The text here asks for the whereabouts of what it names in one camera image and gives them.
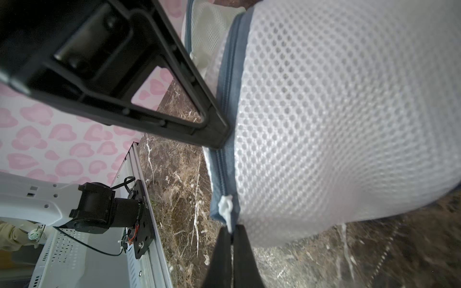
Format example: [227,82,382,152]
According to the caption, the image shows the white mesh bag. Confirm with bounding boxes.
[183,1,461,247]

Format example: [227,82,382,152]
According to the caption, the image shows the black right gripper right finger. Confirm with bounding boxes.
[233,225,265,288]

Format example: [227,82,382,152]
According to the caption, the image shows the person in beige clothing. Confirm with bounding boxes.
[1,221,48,252]

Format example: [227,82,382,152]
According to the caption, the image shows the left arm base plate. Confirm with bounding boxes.
[127,180,156,260]

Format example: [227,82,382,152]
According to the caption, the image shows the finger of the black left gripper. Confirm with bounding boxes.
[1,1,231,149]

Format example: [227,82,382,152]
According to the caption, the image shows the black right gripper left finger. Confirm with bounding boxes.
[202,227,232,288]

